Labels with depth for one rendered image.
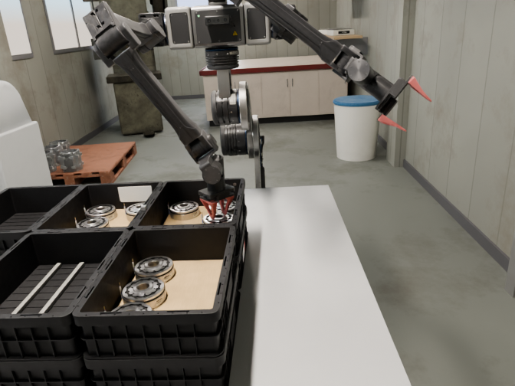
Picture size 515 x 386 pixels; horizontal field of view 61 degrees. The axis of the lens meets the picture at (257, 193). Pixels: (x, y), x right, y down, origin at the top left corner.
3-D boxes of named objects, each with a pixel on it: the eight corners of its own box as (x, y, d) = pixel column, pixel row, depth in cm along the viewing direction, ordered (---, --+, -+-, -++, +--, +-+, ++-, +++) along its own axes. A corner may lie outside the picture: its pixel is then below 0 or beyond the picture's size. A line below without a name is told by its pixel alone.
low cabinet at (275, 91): (348, 119, 667) (349, 62, 637) (205, 127, 674) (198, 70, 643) (330, 100, 834) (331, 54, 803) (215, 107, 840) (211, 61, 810)
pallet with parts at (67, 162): (73, 155, 561) (67, 129, 548) (142, 152, 558) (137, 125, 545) (24, 191, 444) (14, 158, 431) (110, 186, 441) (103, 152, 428)
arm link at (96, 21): (98, -9, 113) (70, 14, 115) (129, 37, 114) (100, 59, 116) (155, 19, 156) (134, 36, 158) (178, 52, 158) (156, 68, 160)
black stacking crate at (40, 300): (38, 268, 129) (29, 233, 125) (136, 265, 128) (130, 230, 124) (-56, 366, 92) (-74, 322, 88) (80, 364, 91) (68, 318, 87)
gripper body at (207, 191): (235, 192, 141) (234, 170, 139) (210, 201, 135) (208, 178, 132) (222, 188, 146) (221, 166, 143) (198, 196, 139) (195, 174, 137)
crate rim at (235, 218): (165, 186, 162) (164, 181, 161) (245, 183, 160) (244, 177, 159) (132, 235, 124) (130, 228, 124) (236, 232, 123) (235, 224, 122)
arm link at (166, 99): (125, 20, 118) (95, 44, 120) (120, 23, 113) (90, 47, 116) (219, 140, 137) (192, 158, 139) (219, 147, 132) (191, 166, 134)
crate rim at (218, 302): (132, 236, 124) (130, 228, 123) (236, 232, 123) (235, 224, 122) (70, 326, 87) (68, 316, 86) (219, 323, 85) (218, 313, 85)
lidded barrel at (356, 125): (385, 161, 466) (388, 101, 443) (336, 164, 468) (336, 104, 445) (373, 148, 515) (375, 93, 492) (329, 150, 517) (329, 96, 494)
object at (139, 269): (140, 258, 122) (139, 256, 122) (175, 256, 122) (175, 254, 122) (130, 278, 113) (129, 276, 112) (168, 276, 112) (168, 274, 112)
